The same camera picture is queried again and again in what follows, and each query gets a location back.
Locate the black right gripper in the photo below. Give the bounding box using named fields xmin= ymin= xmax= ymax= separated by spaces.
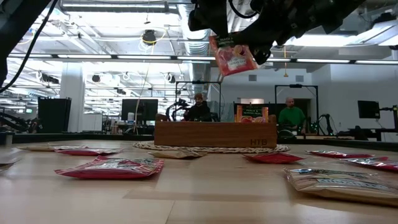
xmin=232 ymin=0 xmax=315 ymax=66

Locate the orange tea packet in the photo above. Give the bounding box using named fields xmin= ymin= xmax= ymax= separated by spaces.
xmin=234 ymin=105 xmax=270 ymax=124
xmin=208 ymin=33 xmax=259 ymax=77

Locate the red tea packet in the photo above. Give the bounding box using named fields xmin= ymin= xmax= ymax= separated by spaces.
xmin=305 ymin=150 xmax=375 ymax=159
xmin=339 ymin=156 xmax=398 ymax=173
xmin=243 ymin=151 xmax=306 ymax=165
xmin=55 ymin=156 xmax=165 ymax=180
xmin=55 ymin=147 xmax=124 ymax=157

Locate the wooden tea box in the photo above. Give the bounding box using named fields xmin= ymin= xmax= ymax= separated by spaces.
xmin=154 ymin=113 xmax=278 ymax=149

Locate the black ceiling spotlight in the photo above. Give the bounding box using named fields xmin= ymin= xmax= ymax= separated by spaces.
xmin=142 ymin=29 xmax=158 ymax=45

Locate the person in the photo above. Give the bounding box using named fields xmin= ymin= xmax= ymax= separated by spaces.
xmin=183 ymin=92 xmax=212 ymax=123
xmin=277 ymin=96 xmax=307 ymax=128

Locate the black computer monitor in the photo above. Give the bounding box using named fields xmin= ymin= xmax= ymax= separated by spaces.
xmin=121 ymin=98 xmax=159 ymax=123
xmin=357 ymin=100 xmax=381 ymax=119

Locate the long ceiling light strip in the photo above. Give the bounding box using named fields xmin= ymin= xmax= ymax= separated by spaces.
xmin=0 ymin=52 xmax=398 ymax=65

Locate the black desk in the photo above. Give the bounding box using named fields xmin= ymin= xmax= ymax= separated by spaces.
xmin=337 ymin=126 xmax=398 ymax=143

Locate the round woven placemat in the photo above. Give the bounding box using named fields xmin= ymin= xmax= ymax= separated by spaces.
xmin=132 ymin=141 xmax=292 ymax=154

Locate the white pillar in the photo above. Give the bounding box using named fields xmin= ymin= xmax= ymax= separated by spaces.
xmin=59 ymin=62 xmax=85 ymax=134

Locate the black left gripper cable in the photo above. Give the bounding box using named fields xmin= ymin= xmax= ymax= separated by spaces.
xmin=228 ymin=0 xmax=259 ymax=19

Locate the silver air duct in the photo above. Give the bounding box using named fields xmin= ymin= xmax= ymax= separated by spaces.
xmin=182 ymin=0 xmax=211 ymax=93

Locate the yellow hanging cord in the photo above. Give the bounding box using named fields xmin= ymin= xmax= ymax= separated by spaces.
xmin=282 ymin=45 xmax=289 ymax=78

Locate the black frame stand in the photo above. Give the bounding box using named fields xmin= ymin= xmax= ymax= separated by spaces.
xmin=175 ymin=80 xmax=222 ymax=123
xmin=274 ymin=83 xmax=320 ymax=136

